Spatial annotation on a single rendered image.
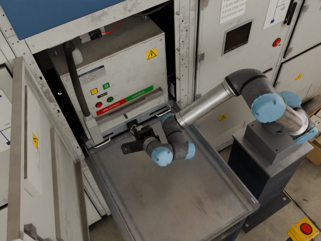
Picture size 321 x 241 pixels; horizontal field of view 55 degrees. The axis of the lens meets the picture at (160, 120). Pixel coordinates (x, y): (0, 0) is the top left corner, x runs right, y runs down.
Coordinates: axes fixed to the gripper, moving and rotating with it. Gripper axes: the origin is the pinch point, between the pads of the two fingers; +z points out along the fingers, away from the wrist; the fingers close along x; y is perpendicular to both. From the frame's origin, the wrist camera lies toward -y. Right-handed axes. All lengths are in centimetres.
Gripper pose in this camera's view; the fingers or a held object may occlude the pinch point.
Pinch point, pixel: (131, 131)
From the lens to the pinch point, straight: 152.2
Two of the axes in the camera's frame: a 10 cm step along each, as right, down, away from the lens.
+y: 8.7, -4.2, 2.7
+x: -2.8, -8.6, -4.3
